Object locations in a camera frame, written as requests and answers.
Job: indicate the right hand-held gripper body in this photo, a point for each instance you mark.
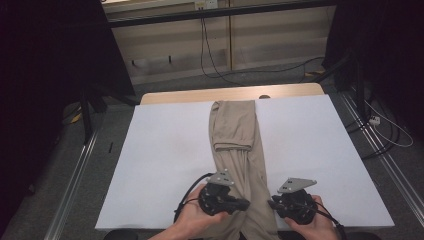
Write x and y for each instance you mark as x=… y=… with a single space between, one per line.
x=293 y=185

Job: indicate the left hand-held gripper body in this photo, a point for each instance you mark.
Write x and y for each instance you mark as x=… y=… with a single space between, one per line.
x=220 y=180

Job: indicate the beige pants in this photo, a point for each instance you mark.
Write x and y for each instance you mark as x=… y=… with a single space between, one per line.
x=233 y=123

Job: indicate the person's left hand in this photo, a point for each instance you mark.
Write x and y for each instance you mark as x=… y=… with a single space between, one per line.
x=191 y=216

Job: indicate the person's right hand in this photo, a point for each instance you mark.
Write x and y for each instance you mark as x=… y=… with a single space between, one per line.
x=316 y=230

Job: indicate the white board table cover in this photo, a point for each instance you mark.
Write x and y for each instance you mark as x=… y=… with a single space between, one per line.
x=160 y=133

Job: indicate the white power plug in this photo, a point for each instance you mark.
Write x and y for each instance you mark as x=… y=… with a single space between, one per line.
x=374 y=120

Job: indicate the black metal stand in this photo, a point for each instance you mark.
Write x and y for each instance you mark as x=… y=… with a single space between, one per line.
x=86 y=123
x=359 y=100

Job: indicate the small black floor object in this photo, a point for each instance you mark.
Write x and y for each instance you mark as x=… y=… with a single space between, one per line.
x=111 y=147

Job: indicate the yellow tape strip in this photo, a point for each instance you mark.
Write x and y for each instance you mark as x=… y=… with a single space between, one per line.
x=315 y=72
x=77 y=118

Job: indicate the black curtain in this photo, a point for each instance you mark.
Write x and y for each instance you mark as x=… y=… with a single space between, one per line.
x=383 y=50
x=50 y=66

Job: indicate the black horizontal bar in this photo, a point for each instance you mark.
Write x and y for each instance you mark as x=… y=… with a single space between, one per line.
x=200 y=14

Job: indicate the metal floor rail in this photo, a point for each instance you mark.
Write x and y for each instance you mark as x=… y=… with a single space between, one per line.
x=71 y=190
x=393 y=166

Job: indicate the wall socket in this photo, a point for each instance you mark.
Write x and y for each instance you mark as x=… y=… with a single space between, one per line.
x=206 y=4

